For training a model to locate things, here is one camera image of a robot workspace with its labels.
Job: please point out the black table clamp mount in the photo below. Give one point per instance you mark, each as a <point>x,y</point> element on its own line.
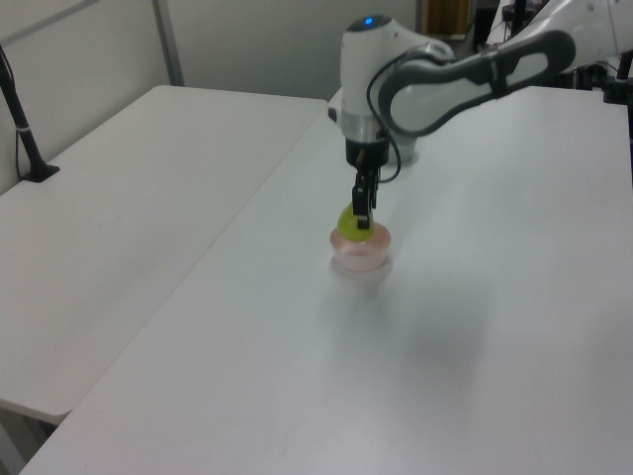
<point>618,89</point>

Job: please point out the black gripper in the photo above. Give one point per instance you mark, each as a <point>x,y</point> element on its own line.
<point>367,153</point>

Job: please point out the pink plastic bowl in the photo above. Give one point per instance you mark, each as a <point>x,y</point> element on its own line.
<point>361,255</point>

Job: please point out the black camera pole stand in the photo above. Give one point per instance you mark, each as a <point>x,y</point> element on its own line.
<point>25,141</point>

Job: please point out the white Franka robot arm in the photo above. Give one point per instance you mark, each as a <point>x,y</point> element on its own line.
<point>363,74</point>

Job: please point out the grey partition frame post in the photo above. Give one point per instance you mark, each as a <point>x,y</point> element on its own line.
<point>168,42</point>

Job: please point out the green yellow pear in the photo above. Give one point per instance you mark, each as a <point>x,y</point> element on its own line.
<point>347,223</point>

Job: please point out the brown wooden cabinet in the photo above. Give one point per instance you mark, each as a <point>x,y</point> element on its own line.
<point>447,17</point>

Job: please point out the white side table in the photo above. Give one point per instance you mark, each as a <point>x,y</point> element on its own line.
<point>123,222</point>

